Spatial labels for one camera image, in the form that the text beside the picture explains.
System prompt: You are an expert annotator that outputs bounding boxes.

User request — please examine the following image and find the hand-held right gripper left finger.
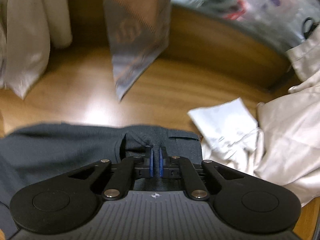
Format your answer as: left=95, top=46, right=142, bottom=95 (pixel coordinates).
left=67, top=147, right=153, bottom=200

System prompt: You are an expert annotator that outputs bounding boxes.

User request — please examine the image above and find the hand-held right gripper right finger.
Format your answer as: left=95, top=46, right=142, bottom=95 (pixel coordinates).
left=159, top=147, right=247, bottom=201

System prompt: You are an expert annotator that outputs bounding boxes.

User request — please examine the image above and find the dark grey garment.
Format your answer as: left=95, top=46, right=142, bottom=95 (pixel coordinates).
left=0, top=122, right=203, bottom=240

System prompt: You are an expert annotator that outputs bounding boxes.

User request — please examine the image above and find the crumpled white cloth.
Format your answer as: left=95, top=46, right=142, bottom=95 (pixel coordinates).
left=187, top=97, right=263, bottom=163

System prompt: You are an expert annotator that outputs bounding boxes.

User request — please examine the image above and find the cream garment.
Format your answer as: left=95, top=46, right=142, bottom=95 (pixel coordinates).
left=254, top=24, right=320, bottom=207

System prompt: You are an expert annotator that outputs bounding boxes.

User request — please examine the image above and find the brown patterned hanging scarf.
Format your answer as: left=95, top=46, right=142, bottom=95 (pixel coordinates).
left=101, top=0, right=173, bottom=102

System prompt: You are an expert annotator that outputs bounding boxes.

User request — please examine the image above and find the beige hanging shirt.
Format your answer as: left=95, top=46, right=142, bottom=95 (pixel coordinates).
left=0, top=0, right=73, bottom=100

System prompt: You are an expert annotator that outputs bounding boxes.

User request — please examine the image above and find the black clip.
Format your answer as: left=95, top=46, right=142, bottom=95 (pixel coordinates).
left=302, top=17, right=319, bottom=40

